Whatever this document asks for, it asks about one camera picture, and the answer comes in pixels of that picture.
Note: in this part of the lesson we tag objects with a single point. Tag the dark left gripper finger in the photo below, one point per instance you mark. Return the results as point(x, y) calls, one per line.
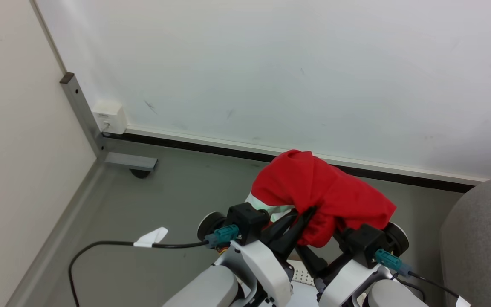
point(279, 228)
point(298, 230)

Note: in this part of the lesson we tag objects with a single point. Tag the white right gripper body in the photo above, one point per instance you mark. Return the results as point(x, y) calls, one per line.
point(345, 285)

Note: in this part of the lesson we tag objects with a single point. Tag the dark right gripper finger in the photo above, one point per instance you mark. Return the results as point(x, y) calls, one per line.
point(311, 260)
point(342, 238)

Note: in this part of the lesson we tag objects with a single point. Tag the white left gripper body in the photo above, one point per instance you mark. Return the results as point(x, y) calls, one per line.
point(262, 268)

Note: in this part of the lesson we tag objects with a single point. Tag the red and white garment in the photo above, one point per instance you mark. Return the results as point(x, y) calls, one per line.
point(322, 187)

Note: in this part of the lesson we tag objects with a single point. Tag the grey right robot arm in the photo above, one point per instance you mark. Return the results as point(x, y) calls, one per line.
point(394, 296)

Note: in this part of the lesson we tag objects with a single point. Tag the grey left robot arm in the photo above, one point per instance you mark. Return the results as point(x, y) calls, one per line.
point(205, 290)

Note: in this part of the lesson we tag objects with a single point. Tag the grey upholstered seat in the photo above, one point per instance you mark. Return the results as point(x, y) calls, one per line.
point(484, 243)

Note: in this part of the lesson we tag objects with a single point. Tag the white laundry basket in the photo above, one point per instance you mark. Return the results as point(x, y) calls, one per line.
point(301, 273)

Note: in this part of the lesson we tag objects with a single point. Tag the white and black baseboard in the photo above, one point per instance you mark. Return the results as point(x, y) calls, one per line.
point(313, 160)

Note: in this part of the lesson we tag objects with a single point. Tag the black caster wheel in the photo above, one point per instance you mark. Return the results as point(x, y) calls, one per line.
point(140, 173)

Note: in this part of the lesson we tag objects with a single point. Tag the grey metal foot bar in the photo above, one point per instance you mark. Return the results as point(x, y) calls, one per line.
point(130, 161)

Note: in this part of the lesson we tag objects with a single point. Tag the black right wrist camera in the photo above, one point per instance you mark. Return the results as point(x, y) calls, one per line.
point(365, 245)

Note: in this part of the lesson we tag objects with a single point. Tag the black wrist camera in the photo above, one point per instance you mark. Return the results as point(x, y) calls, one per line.
point(247, 221)
point(365, 245)

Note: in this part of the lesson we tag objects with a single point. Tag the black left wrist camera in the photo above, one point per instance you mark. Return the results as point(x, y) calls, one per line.
point(247, 221)

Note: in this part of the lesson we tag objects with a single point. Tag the white wall outlet box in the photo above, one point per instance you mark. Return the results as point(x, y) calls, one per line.
point(110, 117)

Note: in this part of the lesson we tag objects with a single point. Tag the grey metal partition frame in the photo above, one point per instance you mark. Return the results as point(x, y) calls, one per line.
point(81, 111)

